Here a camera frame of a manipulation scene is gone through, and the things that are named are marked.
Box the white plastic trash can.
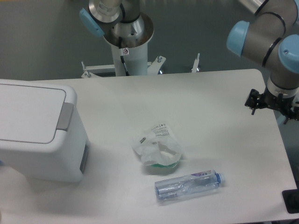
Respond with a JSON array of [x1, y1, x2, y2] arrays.
[[0, 79, 89, 182]]

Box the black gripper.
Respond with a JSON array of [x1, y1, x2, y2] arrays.
[[244, 88, 299, 125]]

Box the crumpled white plastic bag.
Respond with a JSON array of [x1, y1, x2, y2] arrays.
[[130, 121, 183, 168]]

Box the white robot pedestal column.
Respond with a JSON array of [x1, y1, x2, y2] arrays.
[[111, 43, 148, 77]]

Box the black device at table edge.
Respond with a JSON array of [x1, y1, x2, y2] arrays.
[[282, 189, 299, 214]]

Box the black cable on pedestal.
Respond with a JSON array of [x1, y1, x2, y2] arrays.
[[118, 36, 130, 77]]

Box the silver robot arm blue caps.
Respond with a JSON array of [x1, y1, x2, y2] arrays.
[[226, 0, 299, 124]]

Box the white metal stand frame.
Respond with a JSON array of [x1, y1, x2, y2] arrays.
[[80, 53, 201, 78]]

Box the clear plastic water bottle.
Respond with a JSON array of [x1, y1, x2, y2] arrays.
[[154, 169, 226, 202]]

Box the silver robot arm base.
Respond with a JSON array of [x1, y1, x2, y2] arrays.
[[79, 0, 154, 49]]

